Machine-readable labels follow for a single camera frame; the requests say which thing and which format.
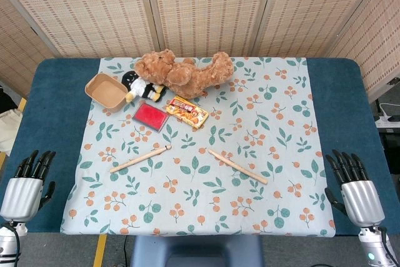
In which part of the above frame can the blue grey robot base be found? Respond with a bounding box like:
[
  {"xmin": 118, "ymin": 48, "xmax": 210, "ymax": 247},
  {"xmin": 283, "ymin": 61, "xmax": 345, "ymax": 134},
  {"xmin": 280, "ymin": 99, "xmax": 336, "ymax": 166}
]
[{"xmin": 129, "ymin": 234, "xmax": 264, "ymax": 267}]

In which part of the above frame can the brown teddy bear plush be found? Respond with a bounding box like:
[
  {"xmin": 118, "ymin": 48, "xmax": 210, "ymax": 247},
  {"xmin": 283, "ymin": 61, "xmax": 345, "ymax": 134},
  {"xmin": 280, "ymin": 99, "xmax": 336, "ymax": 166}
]
[{"xmin": 133, "ymin": 48, "xmax": 235, "ymax": 100}]

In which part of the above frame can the wooden stick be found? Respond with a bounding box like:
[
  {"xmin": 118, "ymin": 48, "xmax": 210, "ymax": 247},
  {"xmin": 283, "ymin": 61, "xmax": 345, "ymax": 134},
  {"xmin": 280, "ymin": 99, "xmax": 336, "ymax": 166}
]
[
  {"xmin": 109, "ymin": 144, "xmax": 173, "ymax": 174},
  {"xmin": 207, "ymin": 149, "xmax": 269, "ymax": 185}
]

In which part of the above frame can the red ink pad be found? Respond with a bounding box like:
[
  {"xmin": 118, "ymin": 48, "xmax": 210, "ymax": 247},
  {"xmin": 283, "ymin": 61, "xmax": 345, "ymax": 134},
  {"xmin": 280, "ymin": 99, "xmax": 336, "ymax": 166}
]
[{"xmin": 132, "ymin": 101, "xmax": 170, "ymax": 133}]

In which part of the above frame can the floral leaf berry tablecloth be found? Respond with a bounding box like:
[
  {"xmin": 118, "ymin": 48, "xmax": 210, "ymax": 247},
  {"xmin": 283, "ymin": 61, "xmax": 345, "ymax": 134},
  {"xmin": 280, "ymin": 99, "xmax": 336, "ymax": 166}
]
[{"xmin": 59, "ymin": 56, "xmax": 337, "ymax": 238}]

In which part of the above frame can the bamboo folding screen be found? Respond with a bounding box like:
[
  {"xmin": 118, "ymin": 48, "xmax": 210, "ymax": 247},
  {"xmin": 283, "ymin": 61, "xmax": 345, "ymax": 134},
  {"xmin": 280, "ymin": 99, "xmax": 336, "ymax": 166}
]
[{"xmin": 0, "ymin": 0, "xmax": 400, "ymax": 103}]

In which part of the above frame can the yellow curry snack box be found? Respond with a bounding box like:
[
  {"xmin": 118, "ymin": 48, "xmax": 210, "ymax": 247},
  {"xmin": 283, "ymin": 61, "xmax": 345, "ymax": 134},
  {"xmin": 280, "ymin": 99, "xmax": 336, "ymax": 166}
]
[{"xmin": 165, "ymin": 95, "xmax": 210, "ymax": 129}]

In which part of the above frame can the white power strip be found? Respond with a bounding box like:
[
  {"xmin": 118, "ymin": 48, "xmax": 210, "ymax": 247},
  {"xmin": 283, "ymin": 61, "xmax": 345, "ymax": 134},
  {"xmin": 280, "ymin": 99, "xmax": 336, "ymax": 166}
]
[{"xmin": 374, "ymin": 113, "xmax": 400, "ymax": 129}]

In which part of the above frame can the brown paper food box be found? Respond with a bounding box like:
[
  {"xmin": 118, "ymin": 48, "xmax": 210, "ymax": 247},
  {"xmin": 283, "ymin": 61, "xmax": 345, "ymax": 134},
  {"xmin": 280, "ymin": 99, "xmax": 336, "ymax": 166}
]
[{"xmin": 84, "ymin": 72, "xmax": 130, "ymax": 113}]

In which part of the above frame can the white cloth bag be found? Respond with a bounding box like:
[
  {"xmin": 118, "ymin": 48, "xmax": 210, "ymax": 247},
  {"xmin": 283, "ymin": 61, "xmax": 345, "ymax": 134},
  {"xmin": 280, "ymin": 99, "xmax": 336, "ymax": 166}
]
[{"xmin": 0, "ymin": 108, "xmax": 24, "ymax": 157}]

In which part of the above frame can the black white penguin plush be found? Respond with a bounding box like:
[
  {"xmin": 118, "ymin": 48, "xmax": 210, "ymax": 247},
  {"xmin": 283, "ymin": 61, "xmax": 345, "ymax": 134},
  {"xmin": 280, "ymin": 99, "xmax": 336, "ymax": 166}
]
[{"xmin": 120, "ymin": 70, "xmax": 167, "ymax": 104}]

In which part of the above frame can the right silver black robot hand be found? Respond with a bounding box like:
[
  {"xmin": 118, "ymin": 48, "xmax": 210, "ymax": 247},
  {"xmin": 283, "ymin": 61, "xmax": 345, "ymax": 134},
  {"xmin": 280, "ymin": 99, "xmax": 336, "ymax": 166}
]
[{"xmin": 324, "ymin": 149, "xmax": 386, "ymax": 228}]

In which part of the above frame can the blue table cover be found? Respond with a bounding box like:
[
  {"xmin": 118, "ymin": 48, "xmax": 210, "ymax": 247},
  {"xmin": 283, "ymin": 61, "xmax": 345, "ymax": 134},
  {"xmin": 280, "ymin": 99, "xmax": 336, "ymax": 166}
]
[{"xmin": 1, "ymin": 57, "xmax": 396, "ymax": 237}]

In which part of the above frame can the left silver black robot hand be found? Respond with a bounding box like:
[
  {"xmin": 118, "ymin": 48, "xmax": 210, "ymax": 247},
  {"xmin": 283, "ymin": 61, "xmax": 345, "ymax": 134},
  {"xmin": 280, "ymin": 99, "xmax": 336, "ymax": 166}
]
[{"xmin": 0, "ymin": 149, "xmax": 57, "ymax": 223}]

